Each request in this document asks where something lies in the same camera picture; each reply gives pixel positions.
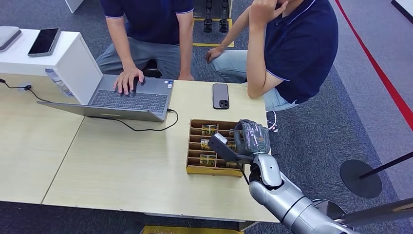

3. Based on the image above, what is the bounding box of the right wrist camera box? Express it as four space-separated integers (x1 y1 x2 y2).
207 132 253 163

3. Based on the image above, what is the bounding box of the black smartphone with grey frame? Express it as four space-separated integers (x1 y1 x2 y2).
27 27 61 58

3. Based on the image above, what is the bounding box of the dark round stanchion base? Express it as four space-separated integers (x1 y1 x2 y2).
311 199 348 223

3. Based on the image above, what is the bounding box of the dark grey stanchion pole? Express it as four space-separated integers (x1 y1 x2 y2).
335 197 413 227

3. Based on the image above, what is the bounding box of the black stanchion pole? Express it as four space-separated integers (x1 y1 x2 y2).
359 151 413 180

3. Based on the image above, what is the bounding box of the person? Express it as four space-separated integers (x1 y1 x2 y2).
95 0 196 95
205 0 339 112

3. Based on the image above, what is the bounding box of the black stand leg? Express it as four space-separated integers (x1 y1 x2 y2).
219 0 230 34
203 0 214 34

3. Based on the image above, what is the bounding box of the black laptop power cable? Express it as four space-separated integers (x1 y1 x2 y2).
87 109 179 133

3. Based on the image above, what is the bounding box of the person's right hand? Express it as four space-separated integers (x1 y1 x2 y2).
205 46 226 64
113 66 145 95

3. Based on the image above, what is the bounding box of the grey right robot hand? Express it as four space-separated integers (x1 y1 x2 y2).
233 119 271 156

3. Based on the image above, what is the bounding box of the black round stanchion base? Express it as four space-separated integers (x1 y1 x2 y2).
339 159 383 199

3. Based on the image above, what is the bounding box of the wooden card holder box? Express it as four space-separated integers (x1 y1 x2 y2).
186 119 245 178

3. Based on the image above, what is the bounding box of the black cable with plug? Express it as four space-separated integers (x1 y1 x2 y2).
0 78 52 103

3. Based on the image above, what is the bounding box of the yellow board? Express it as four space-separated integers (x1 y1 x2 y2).
142 225 244 234

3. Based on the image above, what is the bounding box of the grey laptop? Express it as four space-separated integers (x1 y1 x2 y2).
36 74 175 123

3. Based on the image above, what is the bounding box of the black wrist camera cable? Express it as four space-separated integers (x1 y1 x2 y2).
236 160 251 186

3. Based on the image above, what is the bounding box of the white cabinet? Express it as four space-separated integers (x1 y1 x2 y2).
0 28 103 106

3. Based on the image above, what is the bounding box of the white cable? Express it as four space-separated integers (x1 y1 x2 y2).
266 111 279 134

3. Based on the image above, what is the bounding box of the black swivel stool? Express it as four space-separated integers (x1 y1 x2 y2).
142 59 163 79

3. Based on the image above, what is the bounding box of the dark smartphone with triple camera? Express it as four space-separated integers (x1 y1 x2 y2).
212 83 230 110

